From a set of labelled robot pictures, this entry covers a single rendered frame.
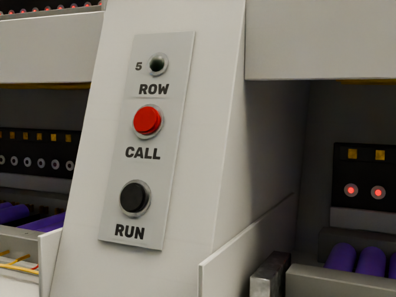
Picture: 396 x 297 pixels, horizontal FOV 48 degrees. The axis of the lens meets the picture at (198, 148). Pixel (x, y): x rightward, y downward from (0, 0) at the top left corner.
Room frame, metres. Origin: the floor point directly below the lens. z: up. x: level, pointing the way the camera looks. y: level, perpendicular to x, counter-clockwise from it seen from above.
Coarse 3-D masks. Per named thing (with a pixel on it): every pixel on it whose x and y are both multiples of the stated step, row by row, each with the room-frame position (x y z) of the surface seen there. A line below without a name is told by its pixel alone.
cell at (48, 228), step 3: (60, 222) 0.39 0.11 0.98; (63, 222) 0.39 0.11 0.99; (51, 225) 0.38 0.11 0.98; (54, 225) 0.38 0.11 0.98; (57, 225) 0.38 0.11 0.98; (60, 225) 0.38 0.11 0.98; (63, 225) 0.39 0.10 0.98; (42, 228) 0.37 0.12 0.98; (45, 228) 0.37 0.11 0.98; (48, 228) 0.37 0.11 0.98; (51, 228) 0.38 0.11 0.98; (54, 228) 0.38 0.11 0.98; (57, 228) 0.38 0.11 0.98; (39, 231) 0.37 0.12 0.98; (42, 231) 0.37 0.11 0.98; (45, 231) 0.37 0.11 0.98; (48, 231) 0.37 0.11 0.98
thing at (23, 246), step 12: (0, 228) 0.36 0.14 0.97; (12, 228) 0.36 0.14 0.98; (0, 240) 0.35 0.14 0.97; (12, 240) 0.34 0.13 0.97; (24, 240) 0.33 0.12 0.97; (36, 240) 0.33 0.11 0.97; (0, 252) 0.35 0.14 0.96; (12, 252) 0.34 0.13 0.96; (24, 252) 0.34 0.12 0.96; (36, 252) 0.33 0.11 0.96; (0, 264) 0.33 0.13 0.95; (12, 264) 0.32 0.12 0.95
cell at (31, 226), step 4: (64, 212) 0.42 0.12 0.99; (52, 216) 0.41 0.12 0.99; (56, 216) 0.41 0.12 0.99; (60, 216) 0.41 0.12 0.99; (64, 216) 0.42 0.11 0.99; (36, 220) 0.40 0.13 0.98; (40, 220) 0.40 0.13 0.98; (44, 220) 0.40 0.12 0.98; (48, 220) 0.40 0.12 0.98; (52, 220) 0.40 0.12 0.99; (56, 220) 0.41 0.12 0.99; (60, 220) 0.41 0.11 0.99; (28, 224) 0.38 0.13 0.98; (32, 224) 0.39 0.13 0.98; (36, 224) 0.39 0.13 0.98; (40, 224) 0.39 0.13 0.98; (44, 224) 0.39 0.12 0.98; (48, 224) 0.40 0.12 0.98; (24, 228) 0.38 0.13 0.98; (28, 228) 0.38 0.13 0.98; (32, 228) 0.38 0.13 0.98; (36, 228) 0.38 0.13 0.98
